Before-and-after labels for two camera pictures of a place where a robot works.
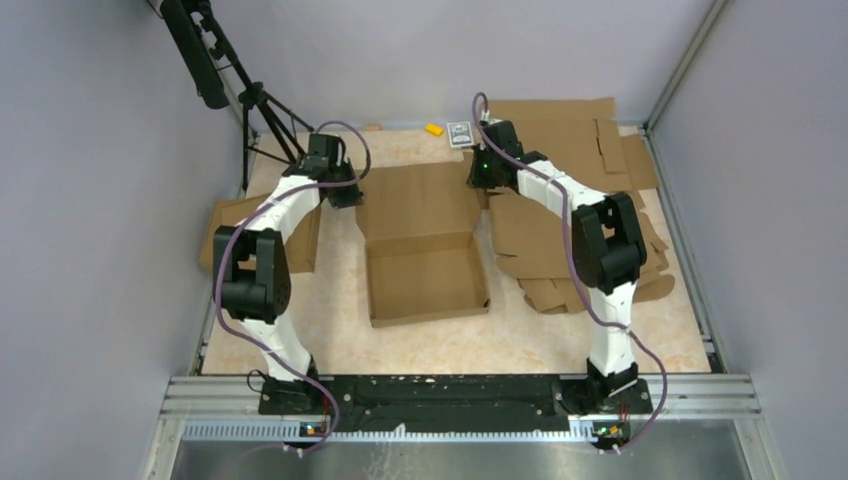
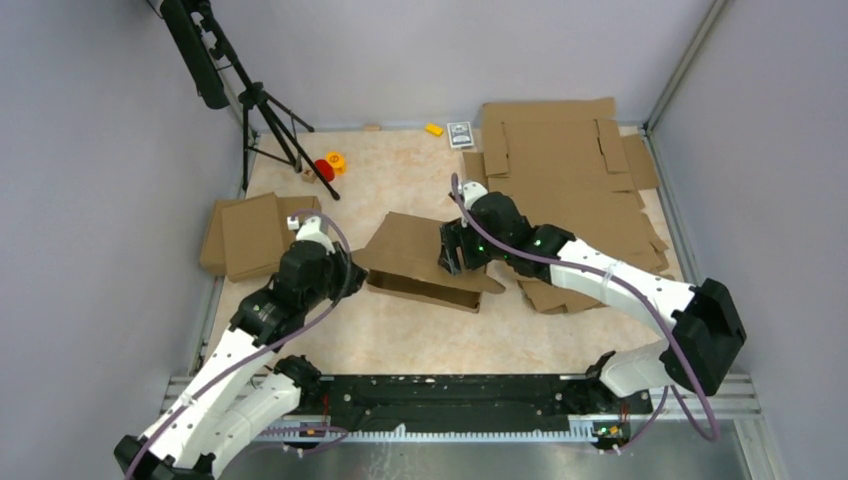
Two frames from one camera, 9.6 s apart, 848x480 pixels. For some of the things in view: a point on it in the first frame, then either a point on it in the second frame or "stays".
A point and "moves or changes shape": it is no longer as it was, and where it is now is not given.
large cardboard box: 425,254 moves or changes shape
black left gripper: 352,197 to 339,260
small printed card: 460,134 stays
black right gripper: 479,152 to 453,236
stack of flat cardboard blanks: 536,245 stays
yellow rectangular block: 434,129 stays
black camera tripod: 193,28 stays
